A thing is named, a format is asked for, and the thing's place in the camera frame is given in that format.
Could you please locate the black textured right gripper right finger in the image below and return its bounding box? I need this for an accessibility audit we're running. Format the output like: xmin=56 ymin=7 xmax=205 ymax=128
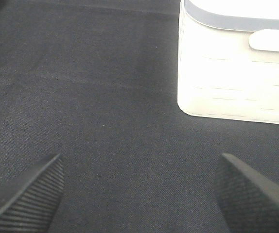
xmin=214 ymin=153 xmax=279 ymax=233

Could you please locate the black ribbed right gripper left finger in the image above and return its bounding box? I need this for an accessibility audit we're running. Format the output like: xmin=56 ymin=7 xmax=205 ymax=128
xmin=0 ymin=154 xmax=65 ymax=233

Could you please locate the white basket with grey rim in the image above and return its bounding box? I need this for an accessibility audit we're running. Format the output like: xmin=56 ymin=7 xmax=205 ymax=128
xmin=177 ymin=0 xmax=279 ymax=124

